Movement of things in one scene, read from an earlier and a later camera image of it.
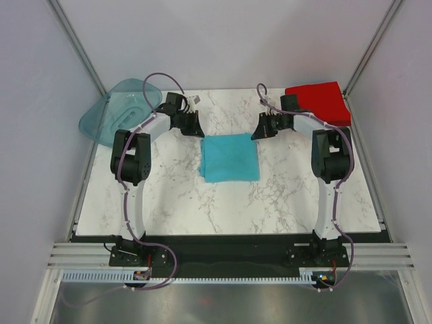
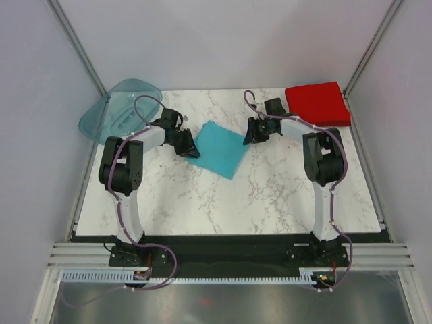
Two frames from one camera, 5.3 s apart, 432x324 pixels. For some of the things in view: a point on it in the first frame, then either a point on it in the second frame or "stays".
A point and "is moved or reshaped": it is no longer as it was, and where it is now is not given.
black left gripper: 194,129 → 190,149
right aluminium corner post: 393,11 stays
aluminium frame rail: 361,255 stays
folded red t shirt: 324,100 stays
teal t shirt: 229,158 is moved or reshaped
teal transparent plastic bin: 123,107 stays
